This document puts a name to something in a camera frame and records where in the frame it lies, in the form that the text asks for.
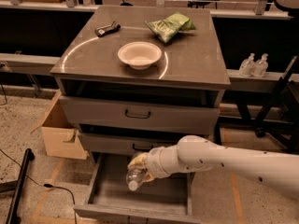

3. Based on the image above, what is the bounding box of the clear plastic water bottle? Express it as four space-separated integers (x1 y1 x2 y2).
125 151 148 192

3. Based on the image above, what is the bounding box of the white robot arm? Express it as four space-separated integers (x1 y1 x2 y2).
128 135 299 198

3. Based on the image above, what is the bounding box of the grey middle drawer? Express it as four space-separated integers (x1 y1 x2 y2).
78 132 207 162

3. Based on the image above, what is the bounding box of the grey open bottom drawer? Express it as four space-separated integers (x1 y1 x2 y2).
74 154 200 224

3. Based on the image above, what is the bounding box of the grey top drawer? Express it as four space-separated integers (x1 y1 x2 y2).
59 96 220 134

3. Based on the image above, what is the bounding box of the grey drawer cabinet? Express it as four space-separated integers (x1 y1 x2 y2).
51 6 230 155

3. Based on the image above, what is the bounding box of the left sanitizer pump bottle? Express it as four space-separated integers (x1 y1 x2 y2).
239 53 255 77

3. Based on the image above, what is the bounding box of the sanitizer pump bottle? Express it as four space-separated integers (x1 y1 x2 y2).
239 53 255 77
251 53 268 77

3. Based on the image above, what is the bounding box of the right sanitizer pump bottle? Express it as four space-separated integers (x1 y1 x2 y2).
251 53 268 77

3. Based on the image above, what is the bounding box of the cardboard box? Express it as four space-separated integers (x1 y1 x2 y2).
32 91 88 160

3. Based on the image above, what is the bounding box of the white paper bowl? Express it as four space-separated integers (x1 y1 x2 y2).
118 42 162 70

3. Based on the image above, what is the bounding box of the green chip bag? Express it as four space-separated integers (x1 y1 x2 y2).
146 12 196 43

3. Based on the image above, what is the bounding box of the black handheld device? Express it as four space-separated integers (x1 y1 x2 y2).
94 21 121 37

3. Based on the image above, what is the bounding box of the black stand leg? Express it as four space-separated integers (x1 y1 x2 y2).
6 148 35 224

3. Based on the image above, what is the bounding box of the black office chair base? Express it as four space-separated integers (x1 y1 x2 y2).
254 56 299 153

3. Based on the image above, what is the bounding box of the black floor cable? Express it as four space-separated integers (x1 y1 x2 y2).
0 147 78 224

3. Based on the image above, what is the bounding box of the grey metal shelf rail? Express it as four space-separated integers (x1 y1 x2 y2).
0 53 60 76

